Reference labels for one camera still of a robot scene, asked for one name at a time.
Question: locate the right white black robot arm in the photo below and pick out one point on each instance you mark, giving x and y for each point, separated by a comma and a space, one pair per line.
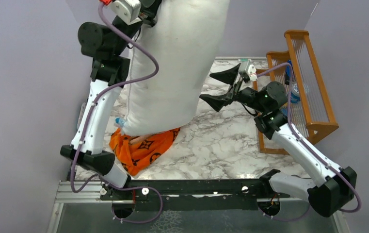
329, 186

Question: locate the wooden tiered rack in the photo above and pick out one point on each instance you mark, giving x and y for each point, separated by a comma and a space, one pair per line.
313, 115

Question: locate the white pillow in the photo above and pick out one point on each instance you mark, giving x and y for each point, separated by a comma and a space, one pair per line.
184, 42

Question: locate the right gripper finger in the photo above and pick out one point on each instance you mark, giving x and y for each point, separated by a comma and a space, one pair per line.
219, 101
227, 76

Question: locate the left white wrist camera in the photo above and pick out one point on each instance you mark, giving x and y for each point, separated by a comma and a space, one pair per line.
127, 10

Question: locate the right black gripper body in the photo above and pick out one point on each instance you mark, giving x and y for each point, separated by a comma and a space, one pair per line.
248, 97

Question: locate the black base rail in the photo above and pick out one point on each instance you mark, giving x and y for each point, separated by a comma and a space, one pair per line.
189, 195

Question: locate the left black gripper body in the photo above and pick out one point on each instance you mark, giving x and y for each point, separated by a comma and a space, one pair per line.
145, 11

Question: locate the aluminium table frame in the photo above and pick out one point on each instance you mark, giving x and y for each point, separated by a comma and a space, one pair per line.
222, 147

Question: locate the blue white tape roll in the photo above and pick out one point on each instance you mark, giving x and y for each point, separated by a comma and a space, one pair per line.
294, 94

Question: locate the orange patterned pillowcase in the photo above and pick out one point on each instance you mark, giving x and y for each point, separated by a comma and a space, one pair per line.
135, 157

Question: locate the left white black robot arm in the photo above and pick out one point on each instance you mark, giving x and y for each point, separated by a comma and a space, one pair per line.
104, 43

